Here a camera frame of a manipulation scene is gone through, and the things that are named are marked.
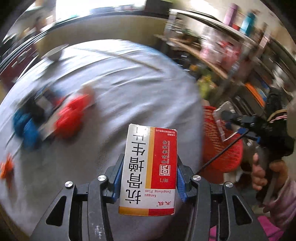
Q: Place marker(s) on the blue plastic bag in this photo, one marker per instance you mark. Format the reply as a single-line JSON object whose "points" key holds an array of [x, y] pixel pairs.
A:
{"points": [[25, 128]]}

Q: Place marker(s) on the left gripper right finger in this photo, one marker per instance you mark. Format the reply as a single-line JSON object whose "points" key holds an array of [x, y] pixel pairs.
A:
{"points": [[185, 188]]}

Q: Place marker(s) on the red plastic trash basket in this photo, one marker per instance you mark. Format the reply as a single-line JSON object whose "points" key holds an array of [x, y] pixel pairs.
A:
{"points": [[213, 145]]}

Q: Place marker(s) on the long white medicine box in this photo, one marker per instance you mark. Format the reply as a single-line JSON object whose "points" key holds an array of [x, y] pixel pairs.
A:
{"points": [[47, 129]]}

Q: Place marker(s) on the grey tablecloth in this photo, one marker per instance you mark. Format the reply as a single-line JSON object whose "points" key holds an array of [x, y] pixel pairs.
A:
{"points": [[132, 83]]}

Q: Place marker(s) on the clear plastic tray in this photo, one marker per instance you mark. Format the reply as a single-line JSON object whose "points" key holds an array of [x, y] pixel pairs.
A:
{"points": [[226, 129]]}

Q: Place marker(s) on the teal thermos bottle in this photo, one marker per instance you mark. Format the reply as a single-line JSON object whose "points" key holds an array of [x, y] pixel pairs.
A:
{"points": [[248, 24]]}

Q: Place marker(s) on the black plastic bag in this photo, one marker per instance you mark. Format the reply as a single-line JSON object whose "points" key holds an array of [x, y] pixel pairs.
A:
{"points": [[38, 107]]}

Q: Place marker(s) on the red plastic bag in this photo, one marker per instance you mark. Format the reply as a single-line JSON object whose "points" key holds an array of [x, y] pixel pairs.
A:
{"points": [[71, 116]]}

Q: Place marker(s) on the pink white plastic bag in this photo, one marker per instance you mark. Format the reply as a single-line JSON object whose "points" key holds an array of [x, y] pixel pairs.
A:
{"points": [[219, 48]]}

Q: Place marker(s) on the white ceramic bowl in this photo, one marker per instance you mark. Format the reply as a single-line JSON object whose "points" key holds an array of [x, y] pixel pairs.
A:
{"points": [[55, 53]]}

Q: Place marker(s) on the metal storage rack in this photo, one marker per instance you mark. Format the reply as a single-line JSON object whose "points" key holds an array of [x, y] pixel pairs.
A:
{"points": [[263, 63]]}

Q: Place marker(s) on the purple thermos bottle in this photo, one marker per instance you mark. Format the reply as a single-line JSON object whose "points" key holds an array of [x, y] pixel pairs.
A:
{"points": [[230, 15]]}

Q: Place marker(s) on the orange wrapper scrap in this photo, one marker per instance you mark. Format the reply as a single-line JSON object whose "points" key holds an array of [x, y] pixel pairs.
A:
{"points": [[7, 170]]}

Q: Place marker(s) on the red white medicine box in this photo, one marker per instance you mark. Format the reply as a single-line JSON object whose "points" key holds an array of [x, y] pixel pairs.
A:
{"points": [[149, 175]]}

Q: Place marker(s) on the right hand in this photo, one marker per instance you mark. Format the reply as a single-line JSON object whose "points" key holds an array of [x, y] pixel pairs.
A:
{"points": [[258, 174]]}

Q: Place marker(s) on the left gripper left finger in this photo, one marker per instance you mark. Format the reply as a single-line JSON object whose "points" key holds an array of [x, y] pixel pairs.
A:
{"points": [[111, 192]]}

